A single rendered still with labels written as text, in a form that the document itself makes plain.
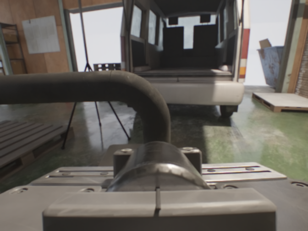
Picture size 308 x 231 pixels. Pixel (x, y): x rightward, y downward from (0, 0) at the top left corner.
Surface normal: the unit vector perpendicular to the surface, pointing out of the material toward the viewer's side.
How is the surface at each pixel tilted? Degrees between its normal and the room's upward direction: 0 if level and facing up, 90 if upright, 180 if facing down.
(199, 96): 90
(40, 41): 90
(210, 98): 94
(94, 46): 90
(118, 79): 59
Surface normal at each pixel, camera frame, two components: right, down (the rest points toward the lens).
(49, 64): -0.25, 0.32
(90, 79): -0.02, -0.23
